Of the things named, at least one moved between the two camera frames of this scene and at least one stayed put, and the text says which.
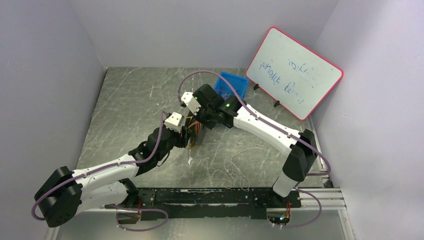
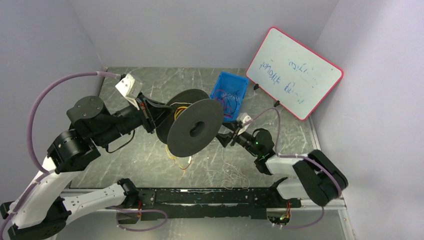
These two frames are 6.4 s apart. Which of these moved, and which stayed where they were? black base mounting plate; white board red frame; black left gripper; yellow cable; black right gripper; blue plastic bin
Moved: yellow cable; black left gripper; black right gripper
Stayed: black base mounting plate; blue plastic bin; white board red frame
